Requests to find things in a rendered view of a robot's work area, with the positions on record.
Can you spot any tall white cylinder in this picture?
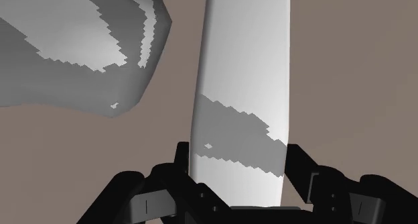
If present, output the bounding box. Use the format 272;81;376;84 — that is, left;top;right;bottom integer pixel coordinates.
189;0;292;209

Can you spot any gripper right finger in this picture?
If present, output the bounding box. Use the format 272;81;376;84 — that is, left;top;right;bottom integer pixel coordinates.
283;143;418;224

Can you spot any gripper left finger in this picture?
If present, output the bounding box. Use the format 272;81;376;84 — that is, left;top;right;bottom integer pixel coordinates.
76;141;231;224

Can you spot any white rounded object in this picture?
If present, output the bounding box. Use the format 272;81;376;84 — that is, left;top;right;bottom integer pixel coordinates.
0;0;173;118

